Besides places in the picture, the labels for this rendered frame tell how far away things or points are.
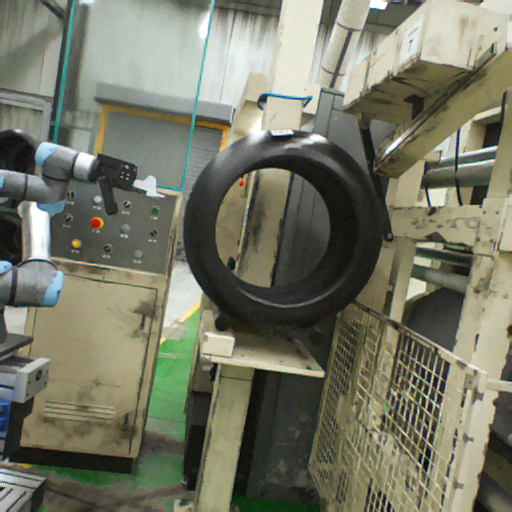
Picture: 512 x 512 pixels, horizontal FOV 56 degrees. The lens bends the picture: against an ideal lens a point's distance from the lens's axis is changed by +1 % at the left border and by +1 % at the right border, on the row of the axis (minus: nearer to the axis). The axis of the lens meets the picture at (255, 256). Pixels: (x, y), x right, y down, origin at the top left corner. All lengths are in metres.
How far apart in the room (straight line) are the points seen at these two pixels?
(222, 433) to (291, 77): 1.31
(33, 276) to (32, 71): 10.96
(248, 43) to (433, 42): 10.11
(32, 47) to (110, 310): 10.73
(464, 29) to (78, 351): 1.80
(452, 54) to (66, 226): 1.59
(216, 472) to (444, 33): 1.60
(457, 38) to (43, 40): 11.57
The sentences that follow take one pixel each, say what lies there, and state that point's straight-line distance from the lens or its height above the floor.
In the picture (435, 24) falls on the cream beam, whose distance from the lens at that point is 1.29.
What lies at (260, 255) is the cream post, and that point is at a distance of 1.74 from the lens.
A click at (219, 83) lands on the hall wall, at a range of 11.11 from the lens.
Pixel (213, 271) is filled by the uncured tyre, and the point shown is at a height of 1.05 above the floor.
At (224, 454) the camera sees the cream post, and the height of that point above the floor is 0.33.
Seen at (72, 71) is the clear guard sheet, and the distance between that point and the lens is 2.22.
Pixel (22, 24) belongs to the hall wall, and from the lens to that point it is 12.81.
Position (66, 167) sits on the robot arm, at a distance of 1.47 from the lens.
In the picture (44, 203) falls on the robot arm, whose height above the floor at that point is 1.15.
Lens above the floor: 1.21
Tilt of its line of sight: 4 degrees down
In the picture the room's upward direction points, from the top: 10 degrees clockwise
